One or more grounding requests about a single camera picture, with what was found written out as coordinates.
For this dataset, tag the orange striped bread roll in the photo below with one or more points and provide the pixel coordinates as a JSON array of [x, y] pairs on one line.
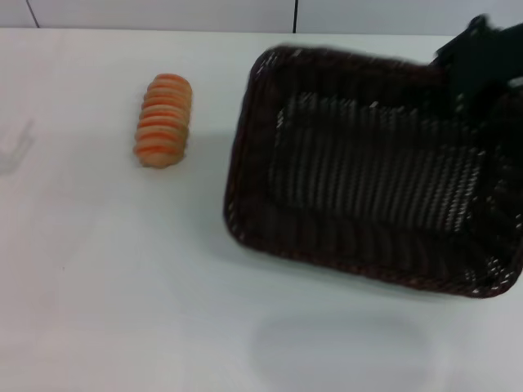
[[163, 120]]

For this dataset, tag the dark brown wicker basket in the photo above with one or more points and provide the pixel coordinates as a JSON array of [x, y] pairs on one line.
[[367, 175]]

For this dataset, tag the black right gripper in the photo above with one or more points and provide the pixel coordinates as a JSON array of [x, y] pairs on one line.
[[486, 45]]

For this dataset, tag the black wall seam strip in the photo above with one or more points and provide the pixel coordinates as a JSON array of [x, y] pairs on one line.
[[294, 16]]

